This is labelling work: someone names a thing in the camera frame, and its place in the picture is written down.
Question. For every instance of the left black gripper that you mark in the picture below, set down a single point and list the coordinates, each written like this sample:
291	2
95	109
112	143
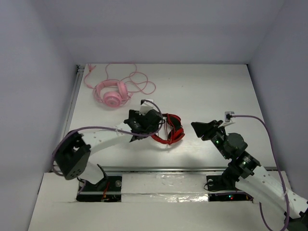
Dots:
155	119

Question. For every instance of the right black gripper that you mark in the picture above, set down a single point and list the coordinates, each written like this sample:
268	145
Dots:
207	129

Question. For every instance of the red black headphones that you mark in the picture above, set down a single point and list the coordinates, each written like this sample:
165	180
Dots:
176	130

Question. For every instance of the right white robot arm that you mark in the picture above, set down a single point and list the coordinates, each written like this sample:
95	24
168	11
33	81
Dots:
245	173

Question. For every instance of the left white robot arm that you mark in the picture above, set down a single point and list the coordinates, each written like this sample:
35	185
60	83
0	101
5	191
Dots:
73	152

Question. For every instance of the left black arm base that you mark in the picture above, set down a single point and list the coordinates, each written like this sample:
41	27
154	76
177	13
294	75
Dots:
108	189

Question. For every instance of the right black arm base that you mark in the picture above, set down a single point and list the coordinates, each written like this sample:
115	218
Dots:
222	187

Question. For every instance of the pink headphones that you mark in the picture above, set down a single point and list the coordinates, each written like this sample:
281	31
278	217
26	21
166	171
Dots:
115	98

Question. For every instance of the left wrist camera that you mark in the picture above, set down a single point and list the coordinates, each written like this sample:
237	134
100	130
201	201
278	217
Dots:
146	106

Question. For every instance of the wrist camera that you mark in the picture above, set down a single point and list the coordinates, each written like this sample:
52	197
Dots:
227	119
146	106

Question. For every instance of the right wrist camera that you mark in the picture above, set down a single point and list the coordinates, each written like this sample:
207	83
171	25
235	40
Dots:
227	119

